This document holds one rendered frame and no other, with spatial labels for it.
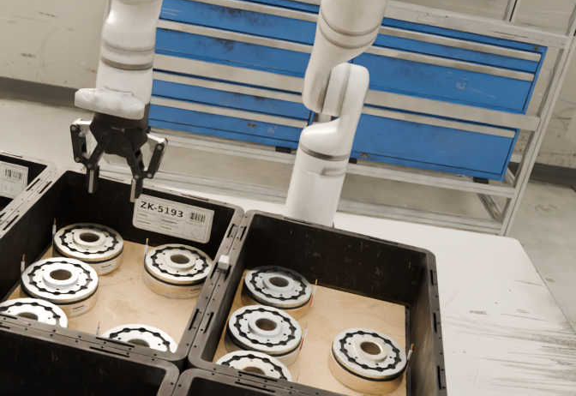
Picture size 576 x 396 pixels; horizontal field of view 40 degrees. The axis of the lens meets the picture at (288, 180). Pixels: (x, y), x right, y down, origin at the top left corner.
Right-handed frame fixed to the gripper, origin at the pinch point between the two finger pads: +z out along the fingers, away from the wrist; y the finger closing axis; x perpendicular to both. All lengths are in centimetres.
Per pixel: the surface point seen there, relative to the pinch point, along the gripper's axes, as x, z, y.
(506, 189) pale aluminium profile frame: -192, 69, -105
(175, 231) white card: -6.6, 9.2, -8.7
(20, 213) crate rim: 8.5, 2.6, 10.3
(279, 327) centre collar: 12.3, 9.0, -27.9
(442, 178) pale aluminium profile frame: -188, 68, -79
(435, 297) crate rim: 5.8, 2.8, -48.1
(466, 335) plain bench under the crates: -22, 26, -62
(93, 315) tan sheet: 14.1, 12.6, -2.8
